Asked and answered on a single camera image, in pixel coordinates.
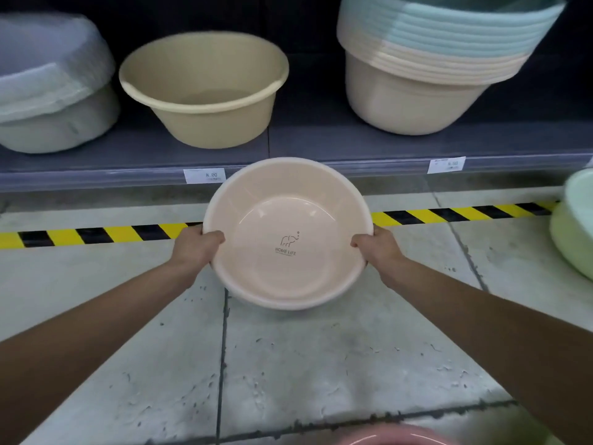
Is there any white price label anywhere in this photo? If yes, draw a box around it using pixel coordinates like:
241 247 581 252
183 168 227 184
427 156 467 175

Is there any person's right hand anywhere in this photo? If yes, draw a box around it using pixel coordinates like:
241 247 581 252
351 225 407 278

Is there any grey store shelf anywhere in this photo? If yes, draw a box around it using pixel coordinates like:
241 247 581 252
0 53 593 194

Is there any stack of wrapped grey basins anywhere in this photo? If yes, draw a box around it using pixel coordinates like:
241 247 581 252
0 12 121 155

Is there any pink plastic basin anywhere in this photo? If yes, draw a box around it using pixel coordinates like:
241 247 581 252
202 157 375 311

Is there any person's left forearm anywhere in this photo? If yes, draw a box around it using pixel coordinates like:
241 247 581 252
0 257 200 445

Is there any pale green plastic basin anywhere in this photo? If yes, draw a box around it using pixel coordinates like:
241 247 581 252
549 168 593 281

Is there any stack of cream and blue basins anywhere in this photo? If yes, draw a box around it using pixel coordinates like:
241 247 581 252
336 0 568 136

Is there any pink round object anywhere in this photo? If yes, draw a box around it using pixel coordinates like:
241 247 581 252
340 424 457 445

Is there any beige plastic basin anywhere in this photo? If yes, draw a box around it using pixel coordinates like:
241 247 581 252
119 31 290 150

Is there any yellow black hazard tape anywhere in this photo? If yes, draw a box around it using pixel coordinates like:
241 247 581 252
0 200 560 250

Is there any person's left hand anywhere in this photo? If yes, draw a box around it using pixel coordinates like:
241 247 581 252
170 224 226 276

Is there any person's right forearm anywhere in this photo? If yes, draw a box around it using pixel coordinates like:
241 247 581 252
381 256 593 445

